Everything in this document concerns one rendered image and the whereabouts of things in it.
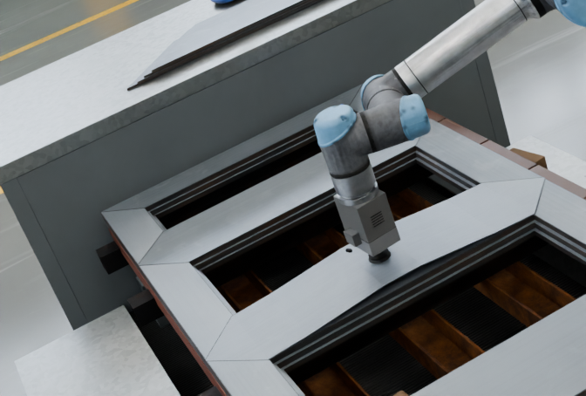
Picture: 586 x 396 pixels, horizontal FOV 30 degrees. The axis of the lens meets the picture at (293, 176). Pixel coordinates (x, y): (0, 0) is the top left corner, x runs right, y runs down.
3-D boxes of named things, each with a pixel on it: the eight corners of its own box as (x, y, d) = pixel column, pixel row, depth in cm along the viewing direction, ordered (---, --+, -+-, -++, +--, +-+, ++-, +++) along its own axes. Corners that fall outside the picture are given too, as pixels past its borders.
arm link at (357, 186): (344, 183, 188) (320, 171, 195) (350, 205, 190) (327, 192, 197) (378, 163, 190) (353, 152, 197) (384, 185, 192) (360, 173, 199)
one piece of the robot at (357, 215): (311, 186, 195) (338, 259, 202) (337, 200, 188) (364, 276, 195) (355, 160, 198) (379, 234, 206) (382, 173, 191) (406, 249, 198)
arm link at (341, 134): (360, 112, 184) (312, 129, 184) (378, 167, 189) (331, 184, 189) (352, 96, 191) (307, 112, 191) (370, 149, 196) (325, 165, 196)
